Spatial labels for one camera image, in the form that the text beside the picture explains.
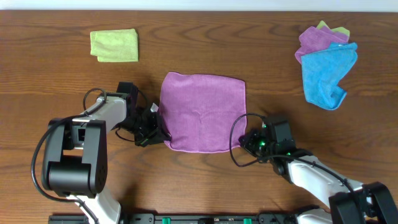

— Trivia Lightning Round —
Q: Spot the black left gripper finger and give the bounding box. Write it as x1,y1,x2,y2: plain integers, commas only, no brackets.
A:
155,111,171,139
135,133,171,147

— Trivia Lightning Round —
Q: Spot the purple cloth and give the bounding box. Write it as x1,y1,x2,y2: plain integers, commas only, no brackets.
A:
159,72,247,154
295,26,349,63

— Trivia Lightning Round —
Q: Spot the folded green cloth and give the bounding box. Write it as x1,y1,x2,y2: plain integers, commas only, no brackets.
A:
90,29,139,63

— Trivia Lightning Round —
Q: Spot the blue cloth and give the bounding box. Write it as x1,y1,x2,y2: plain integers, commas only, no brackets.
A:
302,42,358,111

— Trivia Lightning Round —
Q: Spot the light green cloth in pile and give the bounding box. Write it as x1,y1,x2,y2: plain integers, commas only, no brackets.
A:
317,21,350,37

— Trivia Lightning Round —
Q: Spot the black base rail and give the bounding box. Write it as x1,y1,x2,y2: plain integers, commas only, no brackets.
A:
48,212,330,224

